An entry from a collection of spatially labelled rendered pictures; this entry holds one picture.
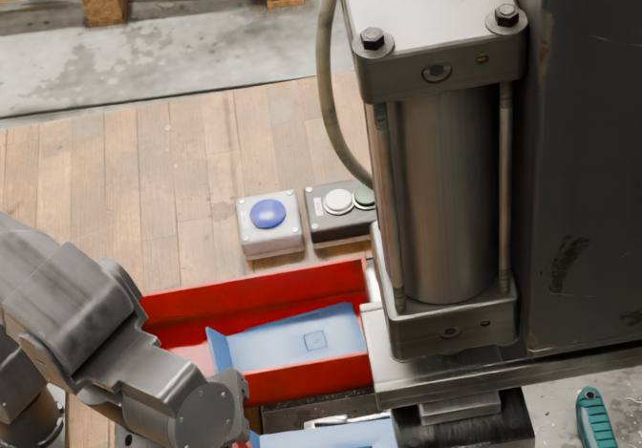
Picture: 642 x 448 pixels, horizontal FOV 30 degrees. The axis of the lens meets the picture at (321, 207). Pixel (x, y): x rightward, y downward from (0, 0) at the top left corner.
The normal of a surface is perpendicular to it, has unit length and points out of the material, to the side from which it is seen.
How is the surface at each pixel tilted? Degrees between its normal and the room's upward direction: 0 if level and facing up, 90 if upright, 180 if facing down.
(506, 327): 90
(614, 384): 0
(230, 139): 0
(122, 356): 18
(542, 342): 90
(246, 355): 0
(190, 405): 72
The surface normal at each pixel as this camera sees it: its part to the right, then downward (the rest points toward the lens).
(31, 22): -0.11, -0.64
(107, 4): 0.04, 0.76
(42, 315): 0.17, -0.47
